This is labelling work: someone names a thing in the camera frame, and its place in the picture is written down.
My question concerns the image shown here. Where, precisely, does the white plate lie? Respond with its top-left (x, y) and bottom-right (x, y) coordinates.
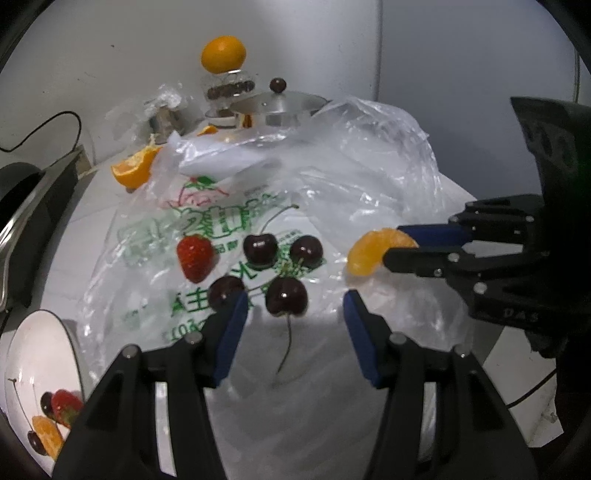
top-left (4, 310), bottom-right (86, 478)

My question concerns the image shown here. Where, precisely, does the orange segment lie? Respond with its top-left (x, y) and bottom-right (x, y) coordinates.
top-left (347, 228), bottom-right (419, 278)
top-left (31, 415), bottom-right (64, 460)

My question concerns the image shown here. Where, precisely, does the steel pot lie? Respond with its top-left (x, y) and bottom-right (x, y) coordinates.
top-left (235, 108), bottom-right (324, 129)

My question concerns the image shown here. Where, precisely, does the black cooker power cable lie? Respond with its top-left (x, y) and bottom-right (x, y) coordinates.
top-left (0, 111), bottom-right (83, 153)

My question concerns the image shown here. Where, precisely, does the printed clear plastic bag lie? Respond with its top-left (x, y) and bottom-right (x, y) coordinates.
top-left (78, 96), bottom-right (476, 416)

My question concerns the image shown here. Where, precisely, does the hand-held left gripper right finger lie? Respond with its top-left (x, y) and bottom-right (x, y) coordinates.
top-left (342, 290), bottom-right (539, 480)

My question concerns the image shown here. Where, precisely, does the steel induction cooker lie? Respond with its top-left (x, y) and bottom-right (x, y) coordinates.
top-left (0, 145), bottom-right (90, 310)

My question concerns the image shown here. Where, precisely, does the whole orange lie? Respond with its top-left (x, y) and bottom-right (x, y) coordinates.
top-left (201, 36), bottom-right (247, 73)

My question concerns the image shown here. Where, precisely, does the large orange peel half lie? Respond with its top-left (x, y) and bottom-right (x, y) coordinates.
top-left (111, 145), bottom-right (163, 189)

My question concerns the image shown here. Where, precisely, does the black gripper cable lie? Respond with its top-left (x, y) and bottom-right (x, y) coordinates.
top-left (505, 369), bottom-right (561, 409)

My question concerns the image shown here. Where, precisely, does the crumpled clear plastic wrap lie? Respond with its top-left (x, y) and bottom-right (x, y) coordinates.
top-left (106, 83), bottom-right (204, 139)

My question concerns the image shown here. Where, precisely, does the red strawberry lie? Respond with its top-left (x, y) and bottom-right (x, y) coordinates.
top-left (52, 390), bottom-right (85, 428)
top-left (177, 234), bottom-right (216, 284)

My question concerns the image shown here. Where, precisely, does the glass jar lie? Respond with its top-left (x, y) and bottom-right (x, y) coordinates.
top-left (201, 69), bottom-right (256, 123)

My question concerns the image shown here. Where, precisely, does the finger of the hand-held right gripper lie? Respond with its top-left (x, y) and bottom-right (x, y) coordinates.
top-left (397, 196), bottom-right (543, 247)
top-left (382, 244), bottom-right (552, 326)

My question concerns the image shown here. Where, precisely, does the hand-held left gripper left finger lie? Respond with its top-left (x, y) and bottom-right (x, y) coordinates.
top-left (53, 291), bottom-right (250, 480)

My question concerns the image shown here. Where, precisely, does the steel pot lid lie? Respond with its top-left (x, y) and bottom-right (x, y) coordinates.
top-left (229, 78), bottom-right (331, 116)

